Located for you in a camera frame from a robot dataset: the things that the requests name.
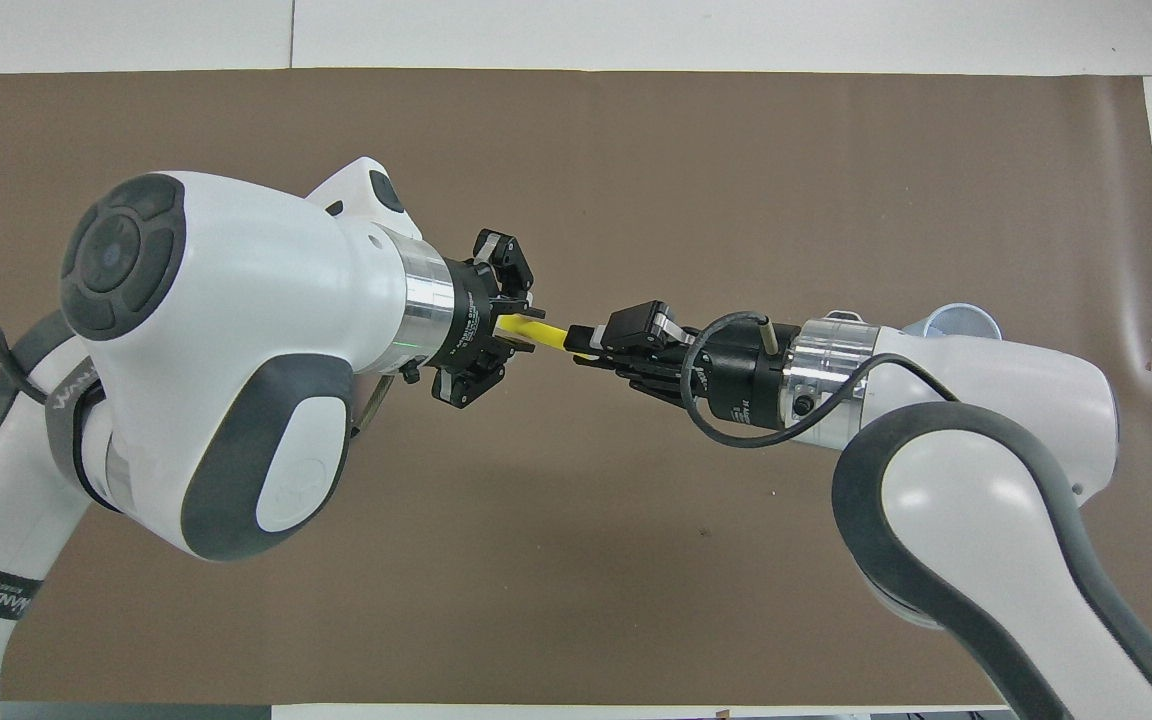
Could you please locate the translucent plastic cup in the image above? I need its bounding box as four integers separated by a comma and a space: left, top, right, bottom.
921, 303, 1003, 341

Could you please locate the yellow marker pen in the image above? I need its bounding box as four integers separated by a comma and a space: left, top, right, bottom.
496, 315, 602, 359

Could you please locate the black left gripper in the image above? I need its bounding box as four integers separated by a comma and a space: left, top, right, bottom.
433, 229, 538, 409

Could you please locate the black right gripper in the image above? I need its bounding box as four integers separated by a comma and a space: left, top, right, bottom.
576, 300, 797, 431

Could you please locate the brown table mat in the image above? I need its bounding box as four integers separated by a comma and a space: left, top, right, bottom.
0, 68, 1152, 706

